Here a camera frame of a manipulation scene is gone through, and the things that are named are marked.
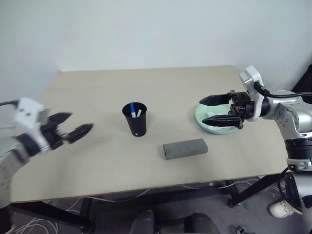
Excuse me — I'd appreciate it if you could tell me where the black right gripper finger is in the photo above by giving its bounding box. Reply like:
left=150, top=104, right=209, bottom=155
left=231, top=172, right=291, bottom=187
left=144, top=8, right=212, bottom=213
left=201, top=114, right=242, bottom=127
left=198, top=93, right=231, bottom=107

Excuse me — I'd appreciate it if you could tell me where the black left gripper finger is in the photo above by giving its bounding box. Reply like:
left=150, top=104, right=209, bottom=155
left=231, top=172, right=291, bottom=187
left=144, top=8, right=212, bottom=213
left=64, top=123, right=94, bottom=144
left=48, top=112, right=73, bottom=128

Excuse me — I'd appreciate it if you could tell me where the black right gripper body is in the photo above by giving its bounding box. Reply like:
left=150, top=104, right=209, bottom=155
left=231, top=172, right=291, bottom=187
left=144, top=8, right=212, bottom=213
left=228, top=89, right=255, bottom=130

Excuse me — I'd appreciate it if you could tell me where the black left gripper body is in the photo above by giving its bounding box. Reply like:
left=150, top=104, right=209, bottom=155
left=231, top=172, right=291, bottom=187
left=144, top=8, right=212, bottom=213
left=40, top=121, right=71, bottom=151

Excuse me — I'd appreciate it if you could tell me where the light green plate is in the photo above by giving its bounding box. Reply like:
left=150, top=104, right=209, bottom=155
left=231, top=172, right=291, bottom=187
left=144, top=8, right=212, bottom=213
left=195, top=102, right=238, bottom=136

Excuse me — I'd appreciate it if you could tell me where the grey rectangular block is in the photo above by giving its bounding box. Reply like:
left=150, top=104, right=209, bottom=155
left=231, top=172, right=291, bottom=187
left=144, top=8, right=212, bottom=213
left=162, top=138, right=209, bottom=161

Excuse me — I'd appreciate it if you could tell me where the black plastic cup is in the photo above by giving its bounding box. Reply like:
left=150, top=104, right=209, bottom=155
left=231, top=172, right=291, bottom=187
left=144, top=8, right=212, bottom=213
left=122, top=102, right=148, bottom=138

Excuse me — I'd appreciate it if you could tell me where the dark purple curtain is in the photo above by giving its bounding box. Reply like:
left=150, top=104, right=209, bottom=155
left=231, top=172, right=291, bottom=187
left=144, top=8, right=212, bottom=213
left=291, top=63, right=312, bottom=94

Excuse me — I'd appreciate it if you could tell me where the white sneaker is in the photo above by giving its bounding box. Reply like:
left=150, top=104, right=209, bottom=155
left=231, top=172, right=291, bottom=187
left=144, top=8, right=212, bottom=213
left=269, top=199, right=296, bottom=218

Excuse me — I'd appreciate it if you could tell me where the dark rounded shape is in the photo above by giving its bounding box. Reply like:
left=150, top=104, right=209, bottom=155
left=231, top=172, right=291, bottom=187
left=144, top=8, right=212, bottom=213
left=184, top=212, right=220, bottom=234
left=129, top=209, right=157, bottom=234

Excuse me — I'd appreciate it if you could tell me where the small dark floor object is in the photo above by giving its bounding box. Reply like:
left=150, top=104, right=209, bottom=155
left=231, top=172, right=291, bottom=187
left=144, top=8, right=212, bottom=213
left=230, top=224, right=247, bottom=234

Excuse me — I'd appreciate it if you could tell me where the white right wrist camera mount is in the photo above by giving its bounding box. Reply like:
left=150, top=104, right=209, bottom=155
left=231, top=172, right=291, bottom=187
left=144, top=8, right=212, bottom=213
left=238, top=65, right=266, bottom=122

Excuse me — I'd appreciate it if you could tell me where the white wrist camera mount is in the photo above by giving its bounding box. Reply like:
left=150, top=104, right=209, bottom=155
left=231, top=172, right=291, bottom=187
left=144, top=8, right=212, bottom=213
left=13, top=97, right=51, bottom=152
left=238, top=65, right=266, bottom=122

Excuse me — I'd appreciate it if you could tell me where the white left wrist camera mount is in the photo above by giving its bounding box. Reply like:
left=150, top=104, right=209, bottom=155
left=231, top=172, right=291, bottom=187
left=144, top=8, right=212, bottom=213
left=13, top=97, right=51, bottom=152

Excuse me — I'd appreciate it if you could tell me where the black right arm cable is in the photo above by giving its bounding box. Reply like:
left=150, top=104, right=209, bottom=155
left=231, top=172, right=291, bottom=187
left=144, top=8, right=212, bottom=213
left=253, top=80, right=312, bottom=99

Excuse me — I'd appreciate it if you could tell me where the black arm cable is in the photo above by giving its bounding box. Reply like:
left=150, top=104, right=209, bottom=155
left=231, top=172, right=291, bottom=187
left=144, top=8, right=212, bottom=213
left=253, top=80, right=312, bottom=99
left=0, top=99, right=19, bottom=107

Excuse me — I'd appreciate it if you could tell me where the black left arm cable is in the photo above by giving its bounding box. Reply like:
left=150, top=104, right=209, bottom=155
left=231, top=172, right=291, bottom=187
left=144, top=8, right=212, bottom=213
left=0, top=99, right=19, bottom=107

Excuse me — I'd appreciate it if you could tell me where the white cable under table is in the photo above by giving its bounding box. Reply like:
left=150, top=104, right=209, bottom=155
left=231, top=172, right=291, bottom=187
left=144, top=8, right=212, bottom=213
left=180, top=178, right=259, bottom=191
left=84, top=187, right=152, bottom=203

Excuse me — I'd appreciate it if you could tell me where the black table leg frame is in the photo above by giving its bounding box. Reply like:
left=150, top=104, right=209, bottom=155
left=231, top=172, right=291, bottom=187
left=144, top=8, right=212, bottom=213
left=9, top=202, right=94, bottom=233
left=227, top=174, right=285, bottom=208

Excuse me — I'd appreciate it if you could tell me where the white floor cable bundle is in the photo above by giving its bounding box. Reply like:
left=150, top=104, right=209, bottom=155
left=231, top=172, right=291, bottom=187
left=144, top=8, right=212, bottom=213
left=14, top=216, right=59, bottom=234

